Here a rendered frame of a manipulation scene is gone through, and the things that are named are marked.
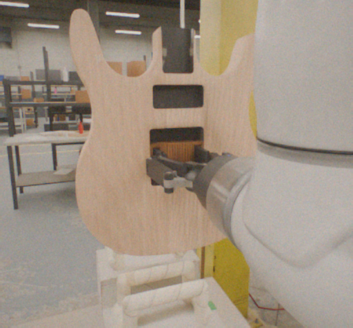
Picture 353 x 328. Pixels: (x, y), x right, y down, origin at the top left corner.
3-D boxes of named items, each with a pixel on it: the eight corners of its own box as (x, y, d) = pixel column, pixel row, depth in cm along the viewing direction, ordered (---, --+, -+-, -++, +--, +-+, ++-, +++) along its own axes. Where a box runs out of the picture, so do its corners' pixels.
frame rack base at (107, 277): (180, 282, 99) (181, 234, 96) (200, 314, 85) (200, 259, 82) (97, 302, 90) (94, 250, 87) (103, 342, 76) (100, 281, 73)
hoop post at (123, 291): (129, 309, 75) (128, 275, 73) (132, 318, 72) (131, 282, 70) (116, 312, 74) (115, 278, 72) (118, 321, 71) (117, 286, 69)
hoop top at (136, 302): (204, 287, 71) (204, 275, 70) (210, 295, 68) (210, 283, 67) (120, 307, 65) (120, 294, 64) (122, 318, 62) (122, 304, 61)
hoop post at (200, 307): (203, 315, 73) (204, 281, 71) (209, 325, 70) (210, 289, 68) (192, 319, 71) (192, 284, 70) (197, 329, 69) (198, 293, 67)
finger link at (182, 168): (212, 193, 38) (205, 196, 37) (160, 175, 47) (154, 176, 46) (213, 164, 38) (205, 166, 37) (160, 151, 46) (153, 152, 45)
